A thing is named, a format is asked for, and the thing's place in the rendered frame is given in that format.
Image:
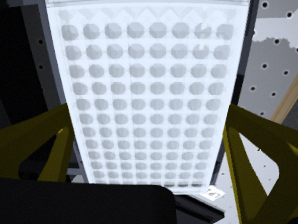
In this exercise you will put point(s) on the white multi-well plate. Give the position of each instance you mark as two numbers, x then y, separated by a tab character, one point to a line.
144	140

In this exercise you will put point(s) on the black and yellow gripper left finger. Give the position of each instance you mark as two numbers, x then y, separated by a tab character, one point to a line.
19	141

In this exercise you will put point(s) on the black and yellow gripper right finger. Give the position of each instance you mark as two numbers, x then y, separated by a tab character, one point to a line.
279	143

